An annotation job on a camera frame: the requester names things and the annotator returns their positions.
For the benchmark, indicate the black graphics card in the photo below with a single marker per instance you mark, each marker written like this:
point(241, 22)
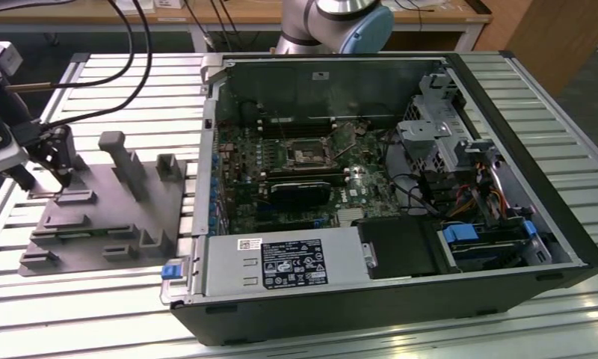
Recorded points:
point(298, 194)

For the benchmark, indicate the grey power supply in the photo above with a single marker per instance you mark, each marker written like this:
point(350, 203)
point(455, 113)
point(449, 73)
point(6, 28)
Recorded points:
point(229, 269)

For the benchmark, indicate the green motherboard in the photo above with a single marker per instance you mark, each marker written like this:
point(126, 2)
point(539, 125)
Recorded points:
point(249, 157)

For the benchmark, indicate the wooden desk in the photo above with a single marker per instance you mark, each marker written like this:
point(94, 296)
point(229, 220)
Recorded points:
point(229, 15)

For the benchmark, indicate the wooden cabinet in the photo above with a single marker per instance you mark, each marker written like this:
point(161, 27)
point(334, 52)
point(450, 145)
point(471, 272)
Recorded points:
point(553, 37)

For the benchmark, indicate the white camera box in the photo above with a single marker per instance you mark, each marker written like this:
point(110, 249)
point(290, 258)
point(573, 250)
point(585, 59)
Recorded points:
point(2, 56)

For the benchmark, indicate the blue case latch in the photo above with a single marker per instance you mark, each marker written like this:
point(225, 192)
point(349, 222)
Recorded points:
point(173, 270)

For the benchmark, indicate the blue plastic clip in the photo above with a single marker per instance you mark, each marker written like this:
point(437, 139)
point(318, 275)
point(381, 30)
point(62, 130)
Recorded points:
point(529, 229)

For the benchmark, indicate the green RAM stick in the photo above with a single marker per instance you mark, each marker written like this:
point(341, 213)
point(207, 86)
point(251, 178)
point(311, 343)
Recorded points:
point(80, 233)

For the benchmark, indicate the black plastic shroud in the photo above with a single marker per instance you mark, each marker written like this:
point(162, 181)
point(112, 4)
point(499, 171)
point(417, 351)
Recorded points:
point(398, 247)

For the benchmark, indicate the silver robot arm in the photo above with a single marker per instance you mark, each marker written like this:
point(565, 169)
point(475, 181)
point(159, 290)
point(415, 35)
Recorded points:
point(309, 20)

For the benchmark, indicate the black and silver PC case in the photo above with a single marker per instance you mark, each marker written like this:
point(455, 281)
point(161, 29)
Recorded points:
point(329, 318)

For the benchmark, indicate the blue disk carrier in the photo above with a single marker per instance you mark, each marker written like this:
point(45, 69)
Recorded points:
point(458, 233)

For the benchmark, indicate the CPU socket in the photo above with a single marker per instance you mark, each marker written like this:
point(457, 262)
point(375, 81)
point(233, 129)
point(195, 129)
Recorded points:
point(306, 153)

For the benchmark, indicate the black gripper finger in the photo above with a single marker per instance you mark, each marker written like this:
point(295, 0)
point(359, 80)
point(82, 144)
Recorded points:
point(61, 157)
point(21, 177)

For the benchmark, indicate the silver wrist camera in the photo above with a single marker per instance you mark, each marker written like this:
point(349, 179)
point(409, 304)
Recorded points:
point(0, 157)

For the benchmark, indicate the grey parts rack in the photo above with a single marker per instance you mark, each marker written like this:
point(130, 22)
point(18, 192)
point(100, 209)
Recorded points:
point(114, 224)

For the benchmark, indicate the silver disk bay cage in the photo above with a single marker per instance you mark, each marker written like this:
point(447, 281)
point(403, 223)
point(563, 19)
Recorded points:
point(423, 149)

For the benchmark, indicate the silver chipset heatsink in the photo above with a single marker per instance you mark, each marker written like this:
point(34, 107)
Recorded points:
point(351, 217)

